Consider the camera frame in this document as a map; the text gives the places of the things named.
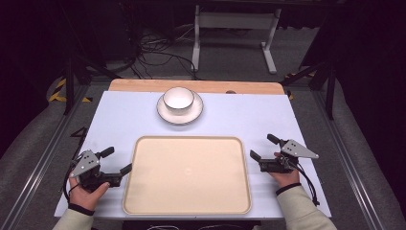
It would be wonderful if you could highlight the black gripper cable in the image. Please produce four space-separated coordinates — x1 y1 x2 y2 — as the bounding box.
62 159 80 203
286 158 321 207

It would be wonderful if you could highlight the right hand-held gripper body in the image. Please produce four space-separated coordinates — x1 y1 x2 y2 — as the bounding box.
258 138 320 174

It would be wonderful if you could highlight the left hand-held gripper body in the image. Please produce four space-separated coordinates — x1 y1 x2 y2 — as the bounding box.
69 149 123 194

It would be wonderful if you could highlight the black tripod stand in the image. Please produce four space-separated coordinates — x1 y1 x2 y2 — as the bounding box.
56 0 123 117
281 12 339 121

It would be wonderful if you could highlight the person's right hand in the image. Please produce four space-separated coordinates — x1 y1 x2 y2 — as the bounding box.
268 151 301 190

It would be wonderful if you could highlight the person's left hand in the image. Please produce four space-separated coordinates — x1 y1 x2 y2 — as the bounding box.
68 176 111 212

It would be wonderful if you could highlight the white saucer plate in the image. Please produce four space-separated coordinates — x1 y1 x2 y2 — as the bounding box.
156 91 204 126

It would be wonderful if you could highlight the white table mat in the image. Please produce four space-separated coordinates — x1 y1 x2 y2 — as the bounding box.
54 90 332 221

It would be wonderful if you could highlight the white metal stand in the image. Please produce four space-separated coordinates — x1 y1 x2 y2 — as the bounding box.
191 5 282 76

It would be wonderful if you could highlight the white bowl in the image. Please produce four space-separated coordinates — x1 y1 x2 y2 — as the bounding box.
163 86 195 116

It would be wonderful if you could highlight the beige tray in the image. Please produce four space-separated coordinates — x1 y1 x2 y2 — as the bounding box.
122 135 253 216

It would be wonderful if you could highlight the bundle of floor cables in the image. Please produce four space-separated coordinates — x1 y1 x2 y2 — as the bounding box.
108 22 202 81

